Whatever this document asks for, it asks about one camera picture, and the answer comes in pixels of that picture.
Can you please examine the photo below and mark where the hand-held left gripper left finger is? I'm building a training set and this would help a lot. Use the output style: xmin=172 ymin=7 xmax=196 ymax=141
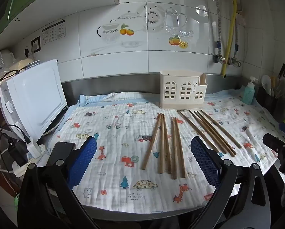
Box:
xmin=17 ymin=136 xmax=100 ymax=229

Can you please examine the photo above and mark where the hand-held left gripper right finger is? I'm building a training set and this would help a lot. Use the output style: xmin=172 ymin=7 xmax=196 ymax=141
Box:
xmin=184 ymin=136 xmax=272 ymax=229

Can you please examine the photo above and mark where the group of wooden chopsticks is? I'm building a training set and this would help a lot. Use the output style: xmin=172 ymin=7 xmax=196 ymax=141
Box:
xmin=142 ymin=109 xmax=242 ymax=180

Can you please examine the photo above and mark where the cream plastic utensil holder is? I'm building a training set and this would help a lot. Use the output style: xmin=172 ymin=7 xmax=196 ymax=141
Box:
xmin=160 ymin=70 xmax=208 ymax=108

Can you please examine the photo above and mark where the black utensil container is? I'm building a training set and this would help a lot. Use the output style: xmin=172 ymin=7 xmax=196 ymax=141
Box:
xmin=256 ymin=85 xmax=285 ymax=123

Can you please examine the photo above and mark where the printed white muslin cloth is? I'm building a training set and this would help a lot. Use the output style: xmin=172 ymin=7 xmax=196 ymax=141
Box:
xmin=54 ymin=89 xmax=285 ymax=214

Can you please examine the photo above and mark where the teal soap dispenser bottle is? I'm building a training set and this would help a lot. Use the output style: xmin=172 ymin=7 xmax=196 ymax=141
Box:
xmin=242 ymin=76 xmax=259 ymax=105

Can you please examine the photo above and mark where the white plastic spoon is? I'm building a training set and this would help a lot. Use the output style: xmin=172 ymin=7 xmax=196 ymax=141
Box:
xmin=261 ymin=74 xmax=273 ymax=94

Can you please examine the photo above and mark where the white power strip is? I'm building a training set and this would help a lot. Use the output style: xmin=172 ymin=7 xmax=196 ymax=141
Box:
xmin=12 ymin=143 xmax=46 ymax=177

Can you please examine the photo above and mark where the black plug adapter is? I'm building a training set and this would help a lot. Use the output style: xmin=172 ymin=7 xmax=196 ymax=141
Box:
xmin=8 ymin=139 xmax=30 ymax=165

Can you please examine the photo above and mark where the white countertop oven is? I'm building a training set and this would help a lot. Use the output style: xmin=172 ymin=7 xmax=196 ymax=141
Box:
xmin=0 ymin=58 xmax=68 ymax=146

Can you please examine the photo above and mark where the metal water valve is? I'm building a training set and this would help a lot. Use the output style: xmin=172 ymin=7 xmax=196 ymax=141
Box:
xmin=211 ymin=52 xmax=229 ymax=65
xmin=229 ymin=57 xmax=242 ymax=68

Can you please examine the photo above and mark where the beige kitchen appliance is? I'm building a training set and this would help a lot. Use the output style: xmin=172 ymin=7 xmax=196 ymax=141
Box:
xmin=8 ymin=58 xmax=36 ymax=72

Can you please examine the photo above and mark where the white instruction sticker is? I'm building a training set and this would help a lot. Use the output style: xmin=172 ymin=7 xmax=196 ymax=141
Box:
xmin=41 ymin=23 xmax=67 ymax=45

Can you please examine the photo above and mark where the black handled knife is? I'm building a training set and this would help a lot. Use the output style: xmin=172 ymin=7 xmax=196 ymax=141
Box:
xmin=278 ymin=62 xmax=285 ymax=82

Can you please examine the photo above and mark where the short braided metal hose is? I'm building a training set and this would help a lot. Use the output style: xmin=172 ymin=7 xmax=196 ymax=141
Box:
xmin=233 ymin=27 xmax=240 ymax=60

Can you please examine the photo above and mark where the yellow gas hose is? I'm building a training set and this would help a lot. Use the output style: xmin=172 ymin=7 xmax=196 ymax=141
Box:
xmin=221 ymin=0 xmax=239 ymax=79

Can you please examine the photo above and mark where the black power cable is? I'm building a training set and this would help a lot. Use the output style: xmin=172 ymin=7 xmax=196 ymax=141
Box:
xmin=0 ymin=70 xmax=22 ymax=87

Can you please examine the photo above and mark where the black wall socket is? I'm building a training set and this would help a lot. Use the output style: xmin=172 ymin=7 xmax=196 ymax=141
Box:
xmin=31 ymin=36 xmax=42 ymax=53

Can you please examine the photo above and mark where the long braided metal hose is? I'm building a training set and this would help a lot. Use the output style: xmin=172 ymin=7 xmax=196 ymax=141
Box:
xmin=206 ymin=0 xmax=223 ymax=58

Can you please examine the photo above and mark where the green wall cabinet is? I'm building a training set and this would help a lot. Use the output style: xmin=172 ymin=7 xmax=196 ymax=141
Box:
xmin=0 ymin=0 xmax=38 ymax=51

